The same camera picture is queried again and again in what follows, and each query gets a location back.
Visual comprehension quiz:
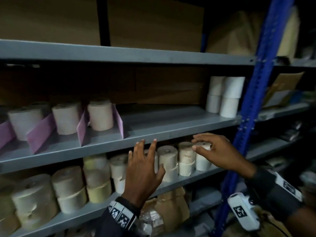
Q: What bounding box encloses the black wristband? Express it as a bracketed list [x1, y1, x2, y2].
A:
[95, 196, 142, 237]
[247, 166, 304, 220]

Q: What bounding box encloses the black left wristband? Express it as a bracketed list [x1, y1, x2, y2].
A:
[95, 196, 142, 237]

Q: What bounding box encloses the person's right hand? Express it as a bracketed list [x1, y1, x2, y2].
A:
[191, 132, 257, 179]

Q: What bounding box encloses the person's left hand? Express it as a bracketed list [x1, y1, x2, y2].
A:
[122, 139, 166, 209]

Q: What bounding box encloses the stack of white paper rolls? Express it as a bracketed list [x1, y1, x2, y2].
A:
[205, 76, 246, 119]

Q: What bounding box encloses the white marker tag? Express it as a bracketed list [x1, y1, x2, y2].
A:
[268, 169, 304, 203]
[107, 201, 138, 231]

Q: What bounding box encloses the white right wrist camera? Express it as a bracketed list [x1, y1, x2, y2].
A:
[227, 192, 261, 232]

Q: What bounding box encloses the orange-brown cardboard box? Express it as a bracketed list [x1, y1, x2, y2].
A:
[0, 69, 50, 106]

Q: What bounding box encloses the brown paper package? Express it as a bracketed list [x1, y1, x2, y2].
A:
[141, 186, 191, 232]

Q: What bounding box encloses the black right wristband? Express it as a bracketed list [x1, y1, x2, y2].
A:
[247, 166, 304, 220]

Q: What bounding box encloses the row of white paper rolls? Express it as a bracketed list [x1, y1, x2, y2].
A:
[0, 142, 213, 237]

